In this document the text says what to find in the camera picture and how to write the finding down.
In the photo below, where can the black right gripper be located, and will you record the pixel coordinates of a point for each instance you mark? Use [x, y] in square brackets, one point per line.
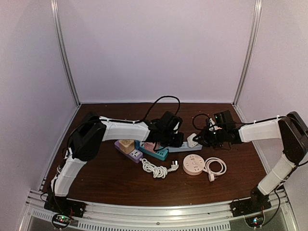
[202, 140]

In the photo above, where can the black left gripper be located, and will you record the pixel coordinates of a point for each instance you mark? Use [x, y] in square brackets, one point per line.
[180, 140]

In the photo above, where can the white plug adapter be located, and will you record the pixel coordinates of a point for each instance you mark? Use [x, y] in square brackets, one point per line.
[191, 142]

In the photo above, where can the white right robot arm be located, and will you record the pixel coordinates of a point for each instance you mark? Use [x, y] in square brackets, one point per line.
[290, 129]

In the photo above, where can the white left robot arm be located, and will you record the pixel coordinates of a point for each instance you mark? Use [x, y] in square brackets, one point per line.
[85, 141]

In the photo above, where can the pink cube socket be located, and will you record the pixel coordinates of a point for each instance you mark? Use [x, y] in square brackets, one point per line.
[151, 147]

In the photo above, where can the beige cube socket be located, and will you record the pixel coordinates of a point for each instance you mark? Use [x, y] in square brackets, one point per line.
[126, 146]

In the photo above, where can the teal power strip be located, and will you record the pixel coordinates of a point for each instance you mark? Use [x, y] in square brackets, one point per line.
[160, 154]

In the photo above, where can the grey-blue power strip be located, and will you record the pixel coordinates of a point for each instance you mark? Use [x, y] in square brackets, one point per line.
[184, 148]

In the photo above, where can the purple power strip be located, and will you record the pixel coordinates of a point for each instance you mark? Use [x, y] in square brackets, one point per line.
[136, 156]

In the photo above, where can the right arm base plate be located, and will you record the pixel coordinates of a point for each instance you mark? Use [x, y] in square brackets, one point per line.
[255, 203]

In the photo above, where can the aluminium front rail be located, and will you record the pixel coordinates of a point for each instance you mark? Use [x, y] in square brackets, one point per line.
[105, 217]

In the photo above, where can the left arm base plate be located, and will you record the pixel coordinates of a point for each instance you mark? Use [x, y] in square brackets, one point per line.
[64, 206]

